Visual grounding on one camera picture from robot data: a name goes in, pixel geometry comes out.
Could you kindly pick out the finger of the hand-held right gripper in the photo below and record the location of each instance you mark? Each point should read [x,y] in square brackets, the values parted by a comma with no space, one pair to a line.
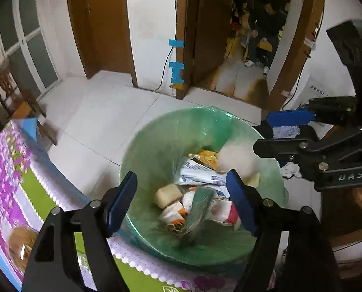
[278,148]
[290,118]

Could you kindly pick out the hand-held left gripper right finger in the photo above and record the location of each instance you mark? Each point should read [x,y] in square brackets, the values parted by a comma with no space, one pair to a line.
[240,200]

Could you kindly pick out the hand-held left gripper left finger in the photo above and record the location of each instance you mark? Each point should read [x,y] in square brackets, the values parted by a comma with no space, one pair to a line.
[123,200]

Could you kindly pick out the green cloth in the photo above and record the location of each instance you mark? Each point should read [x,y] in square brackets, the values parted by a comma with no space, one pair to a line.
[199,213]

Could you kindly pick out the pale yellow sponge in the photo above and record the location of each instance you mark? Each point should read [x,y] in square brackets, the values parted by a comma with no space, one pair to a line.
[168,195]

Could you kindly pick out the white plastic packet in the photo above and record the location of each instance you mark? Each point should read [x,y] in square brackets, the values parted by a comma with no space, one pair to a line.
[199,176]

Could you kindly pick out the orange white paper bag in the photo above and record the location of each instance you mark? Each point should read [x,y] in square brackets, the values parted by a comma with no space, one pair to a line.
[171,214]

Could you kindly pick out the trash bin with green bag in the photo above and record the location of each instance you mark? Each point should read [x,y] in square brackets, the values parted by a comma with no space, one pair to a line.
[150,158]

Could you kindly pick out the blue white cloth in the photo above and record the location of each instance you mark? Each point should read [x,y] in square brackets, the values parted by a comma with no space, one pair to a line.
[286,131]

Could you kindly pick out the floral striped tablecloth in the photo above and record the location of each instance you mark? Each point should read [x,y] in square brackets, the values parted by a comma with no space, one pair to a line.
[31,194]

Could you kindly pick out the bread in clear bag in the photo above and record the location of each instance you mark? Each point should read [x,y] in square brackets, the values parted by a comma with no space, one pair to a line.
[21,243]

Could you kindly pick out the large blue tape patch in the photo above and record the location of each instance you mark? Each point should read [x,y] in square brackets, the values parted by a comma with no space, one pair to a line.
[176,71]

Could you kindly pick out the dark wooden doorway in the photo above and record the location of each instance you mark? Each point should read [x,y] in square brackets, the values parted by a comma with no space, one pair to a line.
[211,21]

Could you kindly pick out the small blue tape strip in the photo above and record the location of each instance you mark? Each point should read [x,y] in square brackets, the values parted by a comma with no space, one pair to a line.
[176,43]

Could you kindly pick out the wooden chair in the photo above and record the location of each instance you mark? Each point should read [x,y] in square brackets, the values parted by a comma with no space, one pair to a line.
[19,103]

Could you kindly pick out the white frosted glass door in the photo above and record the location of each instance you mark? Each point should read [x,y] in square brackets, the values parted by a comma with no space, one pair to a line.
[38,54]

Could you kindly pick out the brown wooden door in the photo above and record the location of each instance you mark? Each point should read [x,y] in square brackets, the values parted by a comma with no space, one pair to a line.
[101,21]

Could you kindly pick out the white wall notice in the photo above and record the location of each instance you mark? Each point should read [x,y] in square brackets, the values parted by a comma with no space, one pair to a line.
[311,91]

